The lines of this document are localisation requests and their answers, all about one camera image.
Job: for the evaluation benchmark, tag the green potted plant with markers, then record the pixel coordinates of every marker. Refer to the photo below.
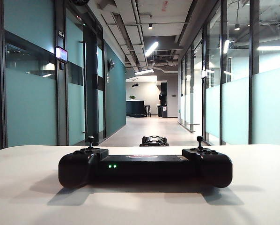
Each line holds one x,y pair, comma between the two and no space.
132,97

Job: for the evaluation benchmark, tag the long linear ceiling light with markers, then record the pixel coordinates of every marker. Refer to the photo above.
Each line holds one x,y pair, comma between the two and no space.
151,48

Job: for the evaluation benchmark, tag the room number plate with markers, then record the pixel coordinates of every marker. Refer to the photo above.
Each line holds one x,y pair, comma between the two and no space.
61,33

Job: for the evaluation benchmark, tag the linear light behind glass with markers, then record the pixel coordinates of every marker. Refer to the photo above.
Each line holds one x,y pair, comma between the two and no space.
226,46

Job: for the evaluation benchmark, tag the black ceiling projector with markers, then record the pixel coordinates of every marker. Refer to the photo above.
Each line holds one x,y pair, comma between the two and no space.
135,85

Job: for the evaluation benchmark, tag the black dual-joystick remote control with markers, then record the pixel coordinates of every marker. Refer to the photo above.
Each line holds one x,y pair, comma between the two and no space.
144,168

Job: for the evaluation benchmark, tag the wide light strip behind glass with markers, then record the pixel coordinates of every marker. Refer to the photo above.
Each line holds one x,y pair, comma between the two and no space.
273,48

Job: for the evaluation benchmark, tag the black pendant ceiling lamp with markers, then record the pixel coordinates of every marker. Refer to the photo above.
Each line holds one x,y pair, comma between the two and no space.
237,27

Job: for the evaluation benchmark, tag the ceiling track spot lamp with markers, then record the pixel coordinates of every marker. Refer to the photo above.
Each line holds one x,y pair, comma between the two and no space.
150,26

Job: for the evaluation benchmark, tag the lit room display panel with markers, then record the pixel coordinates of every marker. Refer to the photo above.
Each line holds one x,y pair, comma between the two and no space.
61,54

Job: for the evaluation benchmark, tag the black bin with white label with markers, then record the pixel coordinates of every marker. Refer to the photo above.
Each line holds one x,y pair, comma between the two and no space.
163,112

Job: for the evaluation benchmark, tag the small white wall sign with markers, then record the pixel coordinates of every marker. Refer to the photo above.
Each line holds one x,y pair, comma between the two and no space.
107,77

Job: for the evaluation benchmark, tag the black quadruped robot dog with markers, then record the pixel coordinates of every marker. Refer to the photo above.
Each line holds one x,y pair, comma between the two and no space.
154,140

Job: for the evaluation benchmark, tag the tall black cabinet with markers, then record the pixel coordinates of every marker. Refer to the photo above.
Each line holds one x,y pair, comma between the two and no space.
164,93

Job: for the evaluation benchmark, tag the low linear ceiling light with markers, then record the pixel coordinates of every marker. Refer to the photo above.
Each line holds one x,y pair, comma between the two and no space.
143,72

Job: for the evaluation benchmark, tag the black door access reader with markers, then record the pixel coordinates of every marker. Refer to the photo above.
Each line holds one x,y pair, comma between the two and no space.
62,66

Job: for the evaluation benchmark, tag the dark wooden bar stool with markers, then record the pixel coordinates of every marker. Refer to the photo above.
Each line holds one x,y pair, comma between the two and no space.
147,110

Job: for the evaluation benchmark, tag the black star wall ornament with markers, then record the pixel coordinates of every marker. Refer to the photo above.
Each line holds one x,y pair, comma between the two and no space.
111,64

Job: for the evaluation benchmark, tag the dark counter with white top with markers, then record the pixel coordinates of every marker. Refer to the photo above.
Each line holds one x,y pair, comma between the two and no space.
134,108

